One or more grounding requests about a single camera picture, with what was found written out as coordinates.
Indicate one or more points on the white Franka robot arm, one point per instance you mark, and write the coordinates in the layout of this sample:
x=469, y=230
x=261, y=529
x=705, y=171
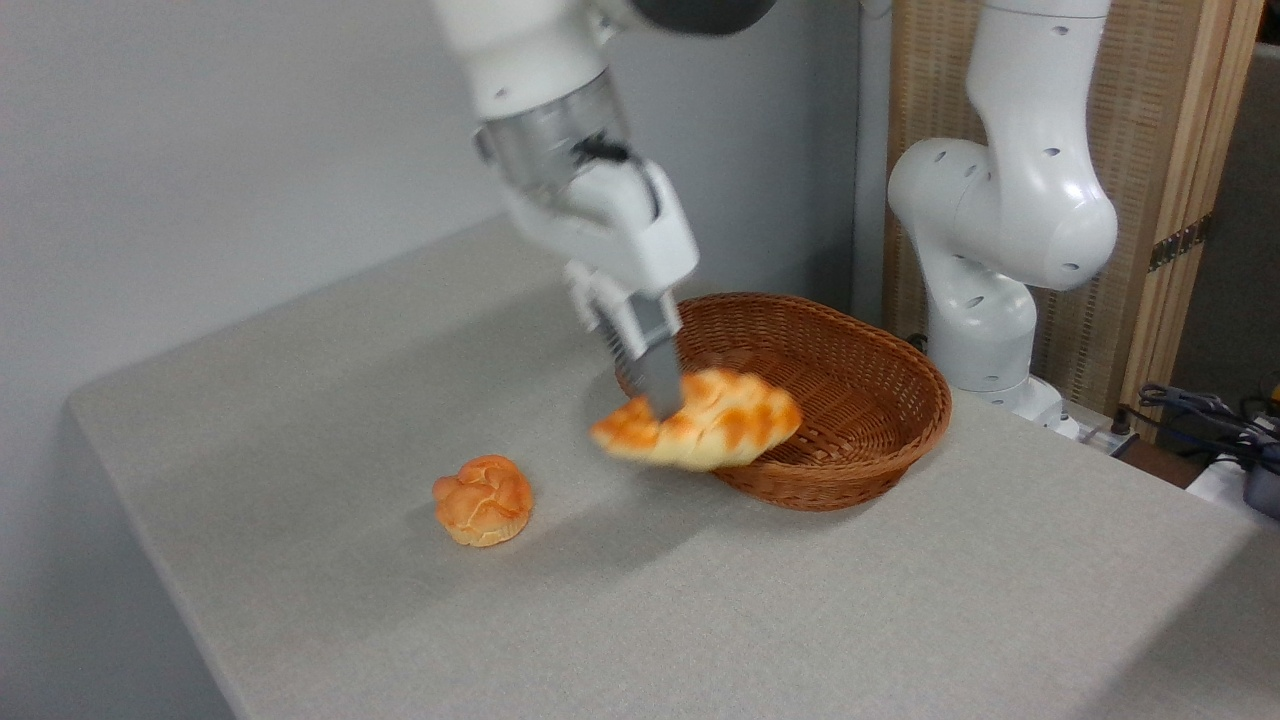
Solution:
x=1020, y=200

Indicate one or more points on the wooden woven folding screen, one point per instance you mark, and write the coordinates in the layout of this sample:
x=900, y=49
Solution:
x=1160, y=120

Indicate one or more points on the brown wicker basket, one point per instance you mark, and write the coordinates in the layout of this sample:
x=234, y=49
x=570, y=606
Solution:
x=860, y=400

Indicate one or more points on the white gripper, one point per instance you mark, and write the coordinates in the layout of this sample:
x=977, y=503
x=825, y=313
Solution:
x=620, y=235

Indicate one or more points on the metal screen hinge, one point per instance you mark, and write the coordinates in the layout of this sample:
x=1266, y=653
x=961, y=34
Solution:
x=1178, y=243

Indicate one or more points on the round orange bread bun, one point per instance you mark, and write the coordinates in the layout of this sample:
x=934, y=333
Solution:
x=483, y=500

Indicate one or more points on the braided golden bread loaf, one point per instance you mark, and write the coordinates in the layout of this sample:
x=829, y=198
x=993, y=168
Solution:
x=720, y=425

